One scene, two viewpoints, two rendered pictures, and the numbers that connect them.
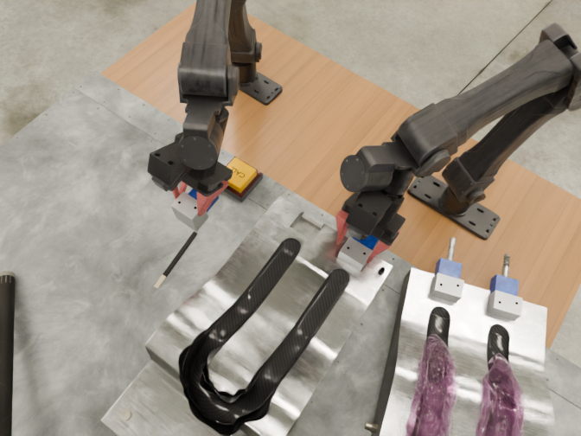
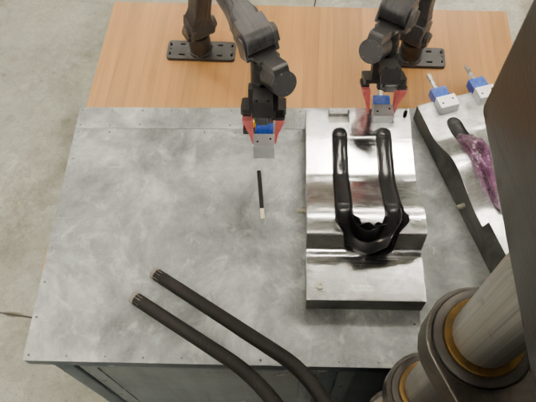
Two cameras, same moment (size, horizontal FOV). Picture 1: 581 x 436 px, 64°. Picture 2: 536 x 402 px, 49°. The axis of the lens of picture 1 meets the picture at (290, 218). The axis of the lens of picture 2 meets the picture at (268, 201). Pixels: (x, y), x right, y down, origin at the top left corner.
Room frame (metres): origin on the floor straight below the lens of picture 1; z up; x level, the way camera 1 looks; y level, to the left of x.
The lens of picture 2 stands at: (-0.30, 0.53, 2.08)
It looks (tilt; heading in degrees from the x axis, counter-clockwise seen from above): 61 degrees down; 334
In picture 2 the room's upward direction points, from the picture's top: 4 degrees counter-clockwise
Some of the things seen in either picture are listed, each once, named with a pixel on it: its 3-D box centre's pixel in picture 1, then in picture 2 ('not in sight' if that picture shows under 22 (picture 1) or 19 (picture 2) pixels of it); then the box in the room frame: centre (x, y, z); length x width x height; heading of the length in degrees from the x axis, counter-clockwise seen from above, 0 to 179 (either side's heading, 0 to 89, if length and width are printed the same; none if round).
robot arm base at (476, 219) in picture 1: (458, 196); (411, 49); (0.53, -0.36, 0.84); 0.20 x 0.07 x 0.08; 57
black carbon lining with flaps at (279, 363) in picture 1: (266, 327); (367, 182); (0.20, 0.03, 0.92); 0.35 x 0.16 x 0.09; 149
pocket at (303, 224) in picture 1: (307, 229); (338, 119); (0.41, -0.03, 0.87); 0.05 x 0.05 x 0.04; 59
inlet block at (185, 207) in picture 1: (206, 193); (264, 129); (0.44, 0.16, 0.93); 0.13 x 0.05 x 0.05; 149
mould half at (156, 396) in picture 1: (257, 338); (360, 198); (0.19, 0.04, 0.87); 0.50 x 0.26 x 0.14; 149
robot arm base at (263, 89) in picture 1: (243, 67); (199, 42); (0.86, 0.14, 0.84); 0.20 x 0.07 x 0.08; 57
